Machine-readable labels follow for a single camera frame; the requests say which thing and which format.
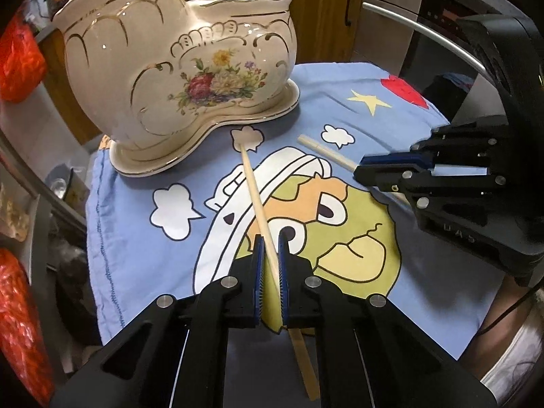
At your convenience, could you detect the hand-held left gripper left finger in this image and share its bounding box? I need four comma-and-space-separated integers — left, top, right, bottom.
51, 234, 266, 408

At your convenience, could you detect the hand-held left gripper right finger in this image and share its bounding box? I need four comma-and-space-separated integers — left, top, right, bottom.
277, 235, 498, 408

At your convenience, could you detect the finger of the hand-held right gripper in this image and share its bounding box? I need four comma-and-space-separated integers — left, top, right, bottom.
359, 120, 511, 170
354, 165, 511, 210

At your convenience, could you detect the wooden chopstick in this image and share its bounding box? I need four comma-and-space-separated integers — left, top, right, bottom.
239, 138, 321, 401
297, 134, 362, 173

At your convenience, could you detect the cream floral ceramic utensil holder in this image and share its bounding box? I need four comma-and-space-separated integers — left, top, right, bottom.
52, 0, 300, 177

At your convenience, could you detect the blue cartoon printed cloth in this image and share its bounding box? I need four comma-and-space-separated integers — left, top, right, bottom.
85, 62, 511, 362

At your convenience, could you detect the stainless oven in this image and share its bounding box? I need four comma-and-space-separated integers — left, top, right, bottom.
361, 0, 544, 128

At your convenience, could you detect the person's white clothing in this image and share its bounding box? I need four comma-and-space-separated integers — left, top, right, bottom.
479, 317, 544, 408

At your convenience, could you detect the clear glass cup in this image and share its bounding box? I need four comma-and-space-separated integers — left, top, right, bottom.
49, 168, 74, 199

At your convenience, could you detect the red plastic bag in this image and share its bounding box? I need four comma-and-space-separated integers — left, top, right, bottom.
0, 13, 47, 103
0, 249, 56, 406

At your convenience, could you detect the chrome oven door handle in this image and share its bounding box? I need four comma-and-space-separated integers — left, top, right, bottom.
362, 1, 509, 91

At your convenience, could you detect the black cable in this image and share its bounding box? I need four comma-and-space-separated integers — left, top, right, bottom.
479, 283, 537, 338

